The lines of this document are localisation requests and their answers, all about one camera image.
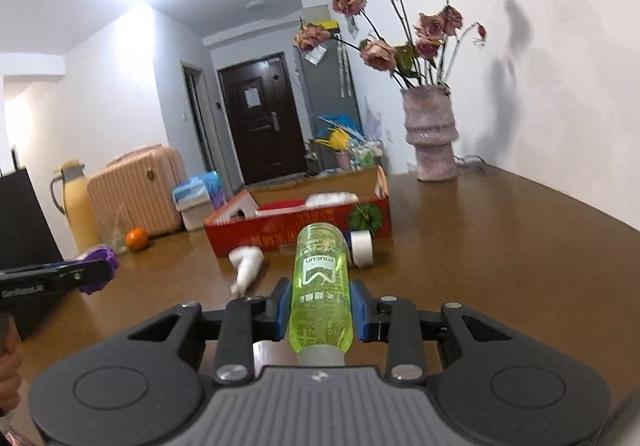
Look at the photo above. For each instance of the red cardboard box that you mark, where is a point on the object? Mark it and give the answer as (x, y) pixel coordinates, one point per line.
(300, 226)

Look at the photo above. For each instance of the paper sheet on refrigerator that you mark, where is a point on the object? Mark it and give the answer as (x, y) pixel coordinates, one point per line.
(315, 54)

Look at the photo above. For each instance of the dark brown entrance door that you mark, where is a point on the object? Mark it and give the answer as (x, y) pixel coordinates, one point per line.
(260, 121)

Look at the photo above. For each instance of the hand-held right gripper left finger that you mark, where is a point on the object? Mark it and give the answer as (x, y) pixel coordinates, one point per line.
(281, 311)

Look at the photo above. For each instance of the green liquid plastic bottle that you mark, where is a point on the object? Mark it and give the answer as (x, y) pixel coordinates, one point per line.
(320, 291)

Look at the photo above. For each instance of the clear glass with straw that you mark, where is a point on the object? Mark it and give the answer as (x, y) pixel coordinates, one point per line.
(114, 233)

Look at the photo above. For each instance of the small hallway ceiling lamp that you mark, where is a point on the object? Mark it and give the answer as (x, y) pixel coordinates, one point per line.
(255, 4)

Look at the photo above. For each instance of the folded umbrella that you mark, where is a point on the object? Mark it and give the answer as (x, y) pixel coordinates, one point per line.
(344, 71)

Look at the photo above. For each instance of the blue plastic rack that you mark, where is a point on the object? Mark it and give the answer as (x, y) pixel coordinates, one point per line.
(340, 122)

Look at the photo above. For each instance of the purple feather wall decoration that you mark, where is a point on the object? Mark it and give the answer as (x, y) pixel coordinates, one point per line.
(372, 124)

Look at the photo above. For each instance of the person's left hand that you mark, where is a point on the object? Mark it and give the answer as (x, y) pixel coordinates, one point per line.
(7, 381)

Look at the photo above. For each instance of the pink textured vase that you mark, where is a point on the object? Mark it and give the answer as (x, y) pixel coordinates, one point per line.
(430, 136)

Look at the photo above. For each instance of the grey refrigerator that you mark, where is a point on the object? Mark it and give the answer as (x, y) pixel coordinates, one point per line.
(332, 101)

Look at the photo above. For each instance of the yellow watering can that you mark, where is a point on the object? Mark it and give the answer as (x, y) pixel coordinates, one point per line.
(337, 140)

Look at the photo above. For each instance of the pink ribbed suitcase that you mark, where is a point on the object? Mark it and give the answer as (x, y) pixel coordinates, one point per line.
(137, 191)

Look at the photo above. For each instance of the side room door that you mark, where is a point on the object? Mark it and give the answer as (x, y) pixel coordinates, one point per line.
(197, 116)

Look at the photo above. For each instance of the white labelled plastic bottle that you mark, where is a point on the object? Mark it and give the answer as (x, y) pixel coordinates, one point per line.
(330, 199)

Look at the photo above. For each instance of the black paper bag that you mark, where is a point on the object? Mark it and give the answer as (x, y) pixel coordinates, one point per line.
(25, 216)

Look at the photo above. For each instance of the black eyeglasses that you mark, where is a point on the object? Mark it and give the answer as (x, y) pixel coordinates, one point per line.
(470, 162)

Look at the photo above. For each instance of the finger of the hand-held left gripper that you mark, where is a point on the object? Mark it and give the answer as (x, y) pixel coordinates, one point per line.
(75, 282)
(55, 267)

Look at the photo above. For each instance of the purple round case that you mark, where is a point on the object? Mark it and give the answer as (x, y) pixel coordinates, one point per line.
(102, 268)

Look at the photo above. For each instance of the yellow and black box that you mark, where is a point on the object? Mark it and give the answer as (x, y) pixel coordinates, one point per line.
(322, 26)

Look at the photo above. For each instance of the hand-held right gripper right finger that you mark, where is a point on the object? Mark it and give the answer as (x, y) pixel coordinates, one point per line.
(361, 311)

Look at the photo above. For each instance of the dried pink roses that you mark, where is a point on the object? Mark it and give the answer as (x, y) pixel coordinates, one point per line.
(425, 26)

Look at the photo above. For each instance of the orange fruit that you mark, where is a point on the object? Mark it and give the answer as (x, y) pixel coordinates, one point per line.
(136, 239)

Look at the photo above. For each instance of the white squeeze tube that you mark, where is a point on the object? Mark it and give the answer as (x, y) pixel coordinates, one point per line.
(247, 266)

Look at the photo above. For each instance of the yellow thermos jug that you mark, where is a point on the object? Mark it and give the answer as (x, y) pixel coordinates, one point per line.
(77, 206)

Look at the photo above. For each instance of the white tape roll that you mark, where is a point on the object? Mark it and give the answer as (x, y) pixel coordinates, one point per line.
(361, 248)

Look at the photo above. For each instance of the blue tissue pack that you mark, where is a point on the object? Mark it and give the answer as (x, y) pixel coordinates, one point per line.
(200, 186)

